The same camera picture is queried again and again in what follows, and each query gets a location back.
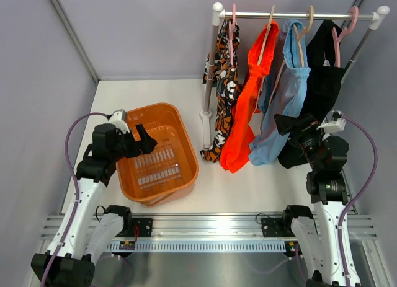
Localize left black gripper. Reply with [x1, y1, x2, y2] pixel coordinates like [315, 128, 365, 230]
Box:
[110, 124, 156, 162]

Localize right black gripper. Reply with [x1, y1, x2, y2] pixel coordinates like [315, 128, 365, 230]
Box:
[274, 113, 328, 172]

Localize light blue shorts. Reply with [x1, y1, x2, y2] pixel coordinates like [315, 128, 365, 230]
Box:
[249, 19, 311, 166]

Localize bright orange shorts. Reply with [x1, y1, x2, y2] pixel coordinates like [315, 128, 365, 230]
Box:
[220, 21, 279, 173]

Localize camouflage patterned shorts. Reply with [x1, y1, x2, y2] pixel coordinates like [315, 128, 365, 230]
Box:
[200, 18, 243, 162]

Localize beige hanger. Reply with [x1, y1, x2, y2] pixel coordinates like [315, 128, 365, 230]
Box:
[257, 4, 275, 66]
[293, 5, 314, 67]

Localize pink hanger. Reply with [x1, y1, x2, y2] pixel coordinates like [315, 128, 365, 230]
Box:
[332, 6, 359, 68]
[228, 4, 236, 66]

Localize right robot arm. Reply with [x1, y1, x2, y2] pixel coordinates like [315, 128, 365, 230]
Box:
[274, 114, 361, 286]

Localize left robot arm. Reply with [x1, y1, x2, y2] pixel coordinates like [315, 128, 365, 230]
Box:
[31, 122, 157, 286]

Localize black shorts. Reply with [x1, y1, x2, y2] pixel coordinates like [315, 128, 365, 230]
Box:
[277, 19, 347, 170]

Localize orange plastic basket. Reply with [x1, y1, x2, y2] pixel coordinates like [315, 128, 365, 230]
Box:
[117, 103, 199, 207]

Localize metal clothes rack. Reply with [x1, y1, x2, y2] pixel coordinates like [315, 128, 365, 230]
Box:
[199, 2, 391, 149]

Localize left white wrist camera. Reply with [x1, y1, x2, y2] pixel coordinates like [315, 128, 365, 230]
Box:
[108, 109, 131, 134]

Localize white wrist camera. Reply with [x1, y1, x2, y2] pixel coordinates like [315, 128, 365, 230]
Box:
[318, 110, 346, 134]
[108, 109, 131, 134]

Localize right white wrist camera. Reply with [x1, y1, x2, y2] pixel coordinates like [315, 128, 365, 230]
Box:
[318, 110, 346, 134]

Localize aluminium mounting rail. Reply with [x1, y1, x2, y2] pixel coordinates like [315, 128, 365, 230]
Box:
[40, 214, 377, 241]

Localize white slotted cable duct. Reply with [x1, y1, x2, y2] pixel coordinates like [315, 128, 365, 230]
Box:
[105, 240, 287, 253]

